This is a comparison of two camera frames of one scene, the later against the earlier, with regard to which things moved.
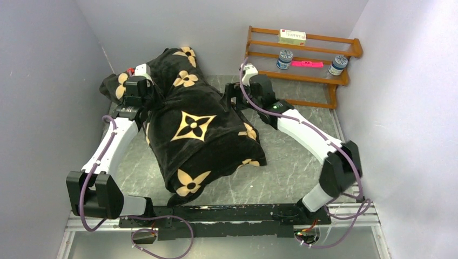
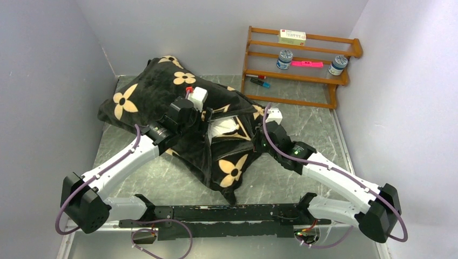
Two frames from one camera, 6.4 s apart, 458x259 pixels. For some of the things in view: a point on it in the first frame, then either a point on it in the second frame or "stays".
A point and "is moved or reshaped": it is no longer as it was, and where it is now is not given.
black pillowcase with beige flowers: [195, 134] is moved or reshaped
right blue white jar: [337, 67] stays
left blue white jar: [285, 56] stays
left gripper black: [151, 88] to [207, 110]
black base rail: [226, 221] stays
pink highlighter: [309, 63] stays
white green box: [292, 36] stays
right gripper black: [233, 90] to [260, 148]
